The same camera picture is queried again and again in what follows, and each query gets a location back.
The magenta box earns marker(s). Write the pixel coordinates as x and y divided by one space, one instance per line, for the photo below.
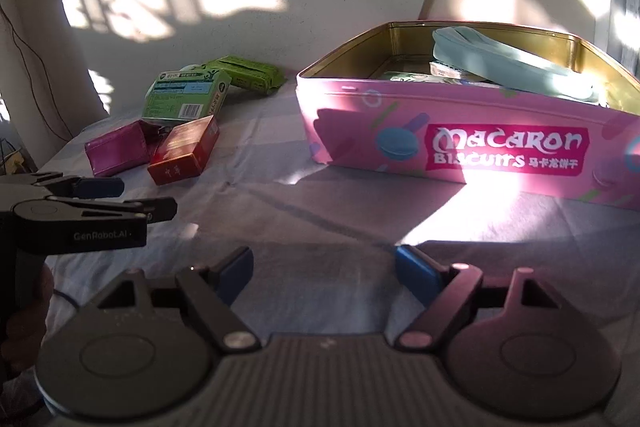
117 149

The striped blue bed sheet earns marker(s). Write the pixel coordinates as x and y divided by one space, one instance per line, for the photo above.
325 212

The pink biscuit tin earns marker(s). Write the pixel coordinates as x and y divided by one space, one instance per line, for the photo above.
465 147

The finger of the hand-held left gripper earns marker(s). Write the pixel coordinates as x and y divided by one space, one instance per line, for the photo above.
150 210
100 188

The light blue pouch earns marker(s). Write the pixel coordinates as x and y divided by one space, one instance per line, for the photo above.
505 62

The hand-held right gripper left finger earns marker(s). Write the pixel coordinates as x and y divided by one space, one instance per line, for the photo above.
235 274

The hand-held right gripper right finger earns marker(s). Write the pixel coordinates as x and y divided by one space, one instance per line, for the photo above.
417 274

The person's left hand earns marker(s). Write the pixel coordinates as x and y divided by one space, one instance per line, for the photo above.
30 327

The bright green packet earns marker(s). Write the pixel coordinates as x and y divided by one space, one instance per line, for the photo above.
247 74

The green and white packet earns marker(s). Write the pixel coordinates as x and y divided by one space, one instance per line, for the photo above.
405 76

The green box with barcode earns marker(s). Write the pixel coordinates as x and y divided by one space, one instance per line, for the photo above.
185 94

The wooden stand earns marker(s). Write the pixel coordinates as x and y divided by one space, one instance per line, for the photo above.
11 157

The red box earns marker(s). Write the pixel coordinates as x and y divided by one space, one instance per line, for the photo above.
182 152

